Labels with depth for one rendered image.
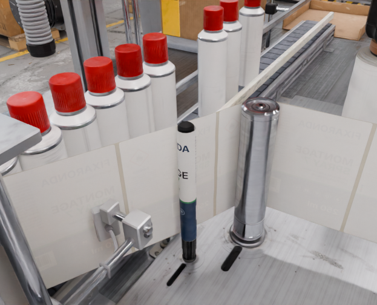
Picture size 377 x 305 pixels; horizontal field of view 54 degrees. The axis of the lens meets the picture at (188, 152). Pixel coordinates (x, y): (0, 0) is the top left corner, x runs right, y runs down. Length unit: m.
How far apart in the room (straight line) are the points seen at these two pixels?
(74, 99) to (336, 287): 0.35
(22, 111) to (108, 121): 0.12
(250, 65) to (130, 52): 0.40
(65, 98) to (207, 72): 0.32
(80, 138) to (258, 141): 0.19
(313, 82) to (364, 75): 0.50
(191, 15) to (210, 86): 0.57
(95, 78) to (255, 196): 0.22
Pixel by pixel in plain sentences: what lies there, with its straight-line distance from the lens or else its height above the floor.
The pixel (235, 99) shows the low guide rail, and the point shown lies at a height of 0.91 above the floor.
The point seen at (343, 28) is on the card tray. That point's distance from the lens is 1.48.
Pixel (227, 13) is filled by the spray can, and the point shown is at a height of 1.07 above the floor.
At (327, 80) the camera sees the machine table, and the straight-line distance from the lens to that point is 1.05.
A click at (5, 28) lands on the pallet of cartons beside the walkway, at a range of 4.04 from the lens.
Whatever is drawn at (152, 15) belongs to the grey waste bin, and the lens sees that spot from 3.28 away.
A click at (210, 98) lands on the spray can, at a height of 0.93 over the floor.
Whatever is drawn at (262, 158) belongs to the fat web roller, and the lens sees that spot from 0.39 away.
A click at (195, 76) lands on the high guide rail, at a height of 0.96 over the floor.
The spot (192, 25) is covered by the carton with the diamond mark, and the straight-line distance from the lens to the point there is 1.22.
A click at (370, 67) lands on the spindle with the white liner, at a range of 0.53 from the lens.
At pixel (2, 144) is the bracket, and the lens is 0.20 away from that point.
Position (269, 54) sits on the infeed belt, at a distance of 1.05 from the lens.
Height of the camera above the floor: 1.24
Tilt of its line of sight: 35 degrees down
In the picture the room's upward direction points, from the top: 1 degrees counter-clockwise
